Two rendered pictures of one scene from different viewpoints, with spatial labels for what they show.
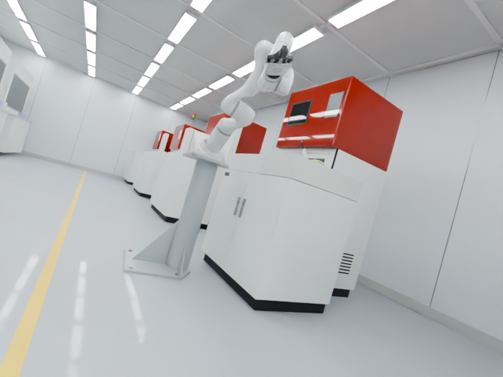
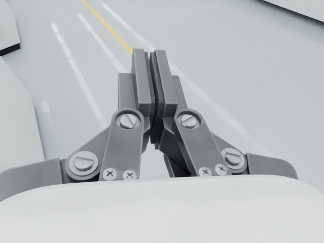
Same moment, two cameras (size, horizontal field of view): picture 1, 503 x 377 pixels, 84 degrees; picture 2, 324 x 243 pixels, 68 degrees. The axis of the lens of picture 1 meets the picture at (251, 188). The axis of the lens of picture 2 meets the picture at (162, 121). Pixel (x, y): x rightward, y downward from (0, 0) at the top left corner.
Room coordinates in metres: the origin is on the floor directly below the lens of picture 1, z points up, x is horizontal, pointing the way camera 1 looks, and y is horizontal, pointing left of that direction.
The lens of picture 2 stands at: (1.13, 0.05, 1.29)
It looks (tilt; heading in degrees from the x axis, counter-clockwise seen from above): 47 degrees down; 193
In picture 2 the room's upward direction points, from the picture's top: 15 degrees counter-clockwise
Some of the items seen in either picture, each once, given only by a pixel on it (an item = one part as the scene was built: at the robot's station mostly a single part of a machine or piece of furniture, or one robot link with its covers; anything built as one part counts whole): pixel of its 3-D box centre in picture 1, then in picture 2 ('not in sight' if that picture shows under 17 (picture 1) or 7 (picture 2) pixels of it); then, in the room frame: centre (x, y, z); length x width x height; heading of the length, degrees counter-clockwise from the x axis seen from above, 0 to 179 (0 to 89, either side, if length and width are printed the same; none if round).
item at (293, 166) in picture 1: (311, 177); not in sight; (1.95, -0.38, 0.89); 0.62 x 0.35 x 0.14; 120
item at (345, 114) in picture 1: (335, 129); not in sight; (2.77, -0.64, 1.52); 0.81 x 0.75 x 0.60; 30
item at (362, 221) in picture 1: (307, 237); not in sight; (2.79, -0.67, 0.41); 0.82 x 0.70 x 0.82; 30
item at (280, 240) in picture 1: (268, 233); not in sight; (2.22, -0.22, 0.41); 0.96 x 0.64 x 0.82; 30
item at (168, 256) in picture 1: (178, 210); not in sight; (2.00, 0.46, 0.41); 0.51 x 0.44 x 0.82; 114
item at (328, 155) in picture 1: (299, 168); not in sight; (2.62, -0.37, 1.02); 0.81 x 0.03 x 0.40; 30
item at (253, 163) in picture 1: (248, 164); not in sight; (2.21, 0.07, 0.89); 0.55 x 0.09 x 0.14; 30
